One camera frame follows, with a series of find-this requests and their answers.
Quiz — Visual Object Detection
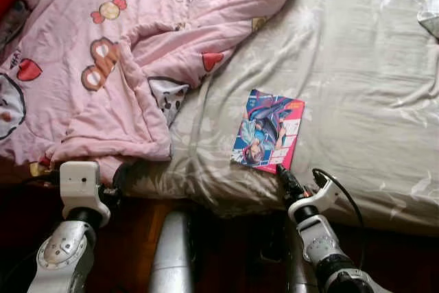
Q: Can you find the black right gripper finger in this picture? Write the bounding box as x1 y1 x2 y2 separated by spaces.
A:
276 165 301 195

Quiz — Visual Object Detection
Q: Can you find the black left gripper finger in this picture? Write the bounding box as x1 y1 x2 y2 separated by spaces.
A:
114 162 139 189

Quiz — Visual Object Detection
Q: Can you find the colourful anime magazine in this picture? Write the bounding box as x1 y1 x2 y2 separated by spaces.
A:
230 89 306 174

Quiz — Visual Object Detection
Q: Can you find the pink cartoon print blanket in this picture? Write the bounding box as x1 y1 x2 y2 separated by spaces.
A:
0 0 304 184

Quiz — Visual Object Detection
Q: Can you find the silver robot right leg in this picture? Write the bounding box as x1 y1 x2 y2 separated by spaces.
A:
283 221 309 293

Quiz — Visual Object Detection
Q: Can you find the silver robot leg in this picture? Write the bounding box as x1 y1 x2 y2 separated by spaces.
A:
147 209 196 293
283 221 309 293

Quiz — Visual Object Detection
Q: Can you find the silver robot left leg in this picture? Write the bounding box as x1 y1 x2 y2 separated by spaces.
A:
147 209 196 293

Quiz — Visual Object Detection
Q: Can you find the beige floral bed sheet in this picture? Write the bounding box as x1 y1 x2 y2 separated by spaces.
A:
120 0 439 235

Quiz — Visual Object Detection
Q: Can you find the white crumpled sock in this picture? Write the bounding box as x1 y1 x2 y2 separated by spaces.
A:
417 0 439 38

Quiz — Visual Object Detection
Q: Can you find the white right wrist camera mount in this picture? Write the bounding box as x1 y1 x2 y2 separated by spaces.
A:
295 176 342 217

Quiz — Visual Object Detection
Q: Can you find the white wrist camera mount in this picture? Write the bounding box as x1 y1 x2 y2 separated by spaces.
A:
59 161 104 220
295 176 342 217

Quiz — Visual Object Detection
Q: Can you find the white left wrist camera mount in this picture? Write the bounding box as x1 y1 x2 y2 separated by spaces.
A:
59 161 104 220

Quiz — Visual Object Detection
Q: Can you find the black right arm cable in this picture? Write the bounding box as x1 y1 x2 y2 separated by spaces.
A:
311 167 366 270

